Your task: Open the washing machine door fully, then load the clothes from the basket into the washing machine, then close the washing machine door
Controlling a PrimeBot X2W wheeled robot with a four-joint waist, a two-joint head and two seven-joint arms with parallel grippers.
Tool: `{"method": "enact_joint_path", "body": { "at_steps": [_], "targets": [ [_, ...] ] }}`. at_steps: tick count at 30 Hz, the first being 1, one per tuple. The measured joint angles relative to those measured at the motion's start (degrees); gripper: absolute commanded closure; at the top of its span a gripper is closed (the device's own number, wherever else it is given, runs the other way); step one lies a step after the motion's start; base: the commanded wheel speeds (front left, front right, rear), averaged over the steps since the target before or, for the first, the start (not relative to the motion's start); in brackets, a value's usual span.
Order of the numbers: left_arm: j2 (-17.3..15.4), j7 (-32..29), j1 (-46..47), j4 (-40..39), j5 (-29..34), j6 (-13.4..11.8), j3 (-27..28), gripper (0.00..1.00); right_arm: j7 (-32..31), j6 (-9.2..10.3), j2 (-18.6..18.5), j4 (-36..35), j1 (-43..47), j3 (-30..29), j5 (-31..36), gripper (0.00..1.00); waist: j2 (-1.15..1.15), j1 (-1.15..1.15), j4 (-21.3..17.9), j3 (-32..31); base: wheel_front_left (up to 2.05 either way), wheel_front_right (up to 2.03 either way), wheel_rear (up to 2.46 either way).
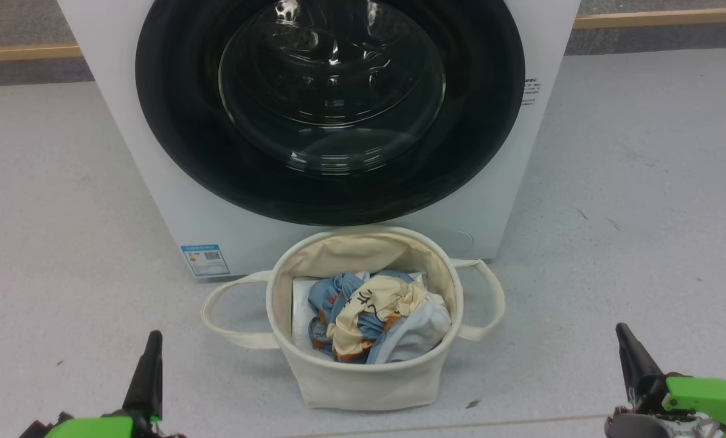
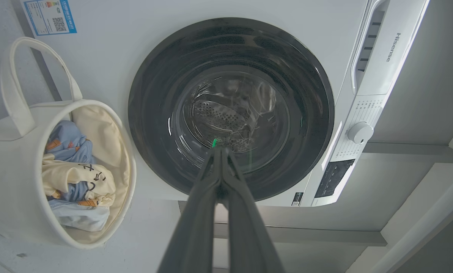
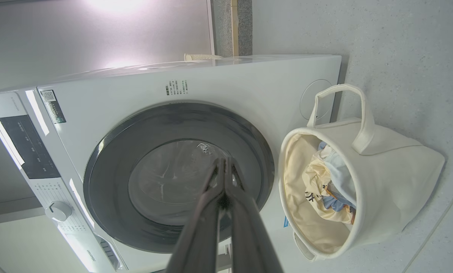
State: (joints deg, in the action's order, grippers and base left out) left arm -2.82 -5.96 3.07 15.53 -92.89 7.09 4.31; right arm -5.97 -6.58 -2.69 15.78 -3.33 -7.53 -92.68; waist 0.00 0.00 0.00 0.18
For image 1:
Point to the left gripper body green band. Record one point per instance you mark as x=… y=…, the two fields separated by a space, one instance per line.
x=95 y=427

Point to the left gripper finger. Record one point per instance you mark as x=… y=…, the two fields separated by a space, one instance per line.
x=147 y=377

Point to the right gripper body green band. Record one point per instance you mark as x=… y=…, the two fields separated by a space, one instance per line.
x=709 y=398

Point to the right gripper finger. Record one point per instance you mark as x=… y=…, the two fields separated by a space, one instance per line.
x=636 y=365

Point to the white pale blue garment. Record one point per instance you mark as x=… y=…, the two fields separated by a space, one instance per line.
x=421 y=331

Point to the blue cream patterned garment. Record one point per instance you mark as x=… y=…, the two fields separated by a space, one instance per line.
x=363 y=310

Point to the washing machine door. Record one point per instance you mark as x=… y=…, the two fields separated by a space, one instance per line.
x=186 y=152

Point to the white front-load washing machine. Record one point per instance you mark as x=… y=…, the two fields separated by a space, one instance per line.
x=156 y=182

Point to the round grey filter cover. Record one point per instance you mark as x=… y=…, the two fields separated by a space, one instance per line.
x=459 y=241

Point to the blue energy label sticker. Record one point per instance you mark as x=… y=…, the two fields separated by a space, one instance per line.
x=205 y=260

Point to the cream canvas laundry basket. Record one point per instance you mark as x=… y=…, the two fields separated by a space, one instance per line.
x=363 y=383

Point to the black text warning label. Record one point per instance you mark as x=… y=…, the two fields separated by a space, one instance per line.
x=531 y=91

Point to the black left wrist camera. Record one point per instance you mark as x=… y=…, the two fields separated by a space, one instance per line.
x=44 y=427

